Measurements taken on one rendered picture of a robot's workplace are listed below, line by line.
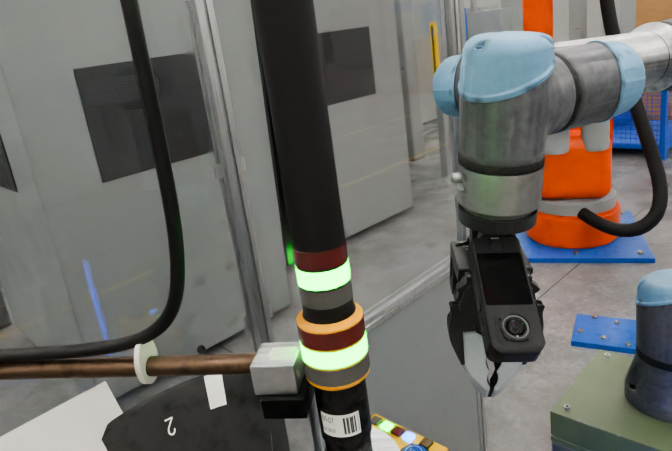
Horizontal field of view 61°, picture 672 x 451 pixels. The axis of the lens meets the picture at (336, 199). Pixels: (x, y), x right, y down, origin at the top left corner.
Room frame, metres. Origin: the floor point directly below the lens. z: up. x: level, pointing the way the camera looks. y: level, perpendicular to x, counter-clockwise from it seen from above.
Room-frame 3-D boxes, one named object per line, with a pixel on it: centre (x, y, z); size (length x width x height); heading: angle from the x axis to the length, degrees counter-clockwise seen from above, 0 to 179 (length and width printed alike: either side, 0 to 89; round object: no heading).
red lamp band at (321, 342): (0.33, 0.01, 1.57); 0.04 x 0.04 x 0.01
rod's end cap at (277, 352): (0.34, 0.05, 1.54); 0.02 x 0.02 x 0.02; 79
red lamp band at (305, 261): (0.33, 0.01, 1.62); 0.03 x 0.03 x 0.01
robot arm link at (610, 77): (0.55, -0.24, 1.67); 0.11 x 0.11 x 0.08; 28
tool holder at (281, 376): (0.33, 0.02, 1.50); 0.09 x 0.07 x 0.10; 79
